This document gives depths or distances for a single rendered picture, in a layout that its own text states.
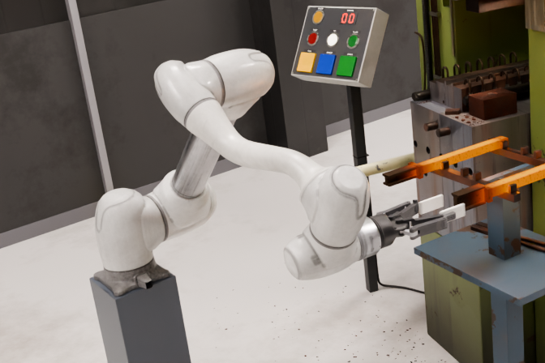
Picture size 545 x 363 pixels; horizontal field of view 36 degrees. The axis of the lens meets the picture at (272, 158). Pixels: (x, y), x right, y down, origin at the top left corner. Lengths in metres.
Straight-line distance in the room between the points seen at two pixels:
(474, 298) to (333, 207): 1.28
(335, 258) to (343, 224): 0.11
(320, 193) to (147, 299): 1.02
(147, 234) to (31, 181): 2.21
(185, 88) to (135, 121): 2.80
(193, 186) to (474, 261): 0.82
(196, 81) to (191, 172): 0.44
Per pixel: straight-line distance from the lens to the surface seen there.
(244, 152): 1.87
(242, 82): 2.09
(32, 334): 3.73
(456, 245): 2.38
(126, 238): 2.47
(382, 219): 1.85
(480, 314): 2.84
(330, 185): 1.62
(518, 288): 2.17
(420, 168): 2.19
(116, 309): 2.51
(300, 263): 1.74
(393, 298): 3.50
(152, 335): 2.59
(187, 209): 2.50
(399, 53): 5.87
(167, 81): 2.04
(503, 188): 2.06
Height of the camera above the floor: 1.71
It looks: 19 degrees down
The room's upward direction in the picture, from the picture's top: 8 degrees counter-clockwise
